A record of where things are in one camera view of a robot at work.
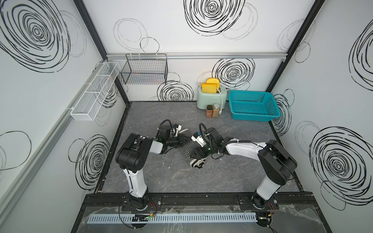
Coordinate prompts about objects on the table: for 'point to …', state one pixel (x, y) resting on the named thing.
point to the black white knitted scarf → (187, 148)
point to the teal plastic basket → (252, 106)
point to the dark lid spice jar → (209, 111)
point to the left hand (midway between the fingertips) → (189, 140)
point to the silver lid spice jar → (215, 111)
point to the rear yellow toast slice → (213, 80)
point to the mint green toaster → (203, 99)
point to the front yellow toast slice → (209, 88)
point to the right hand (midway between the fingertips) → (193, 156)
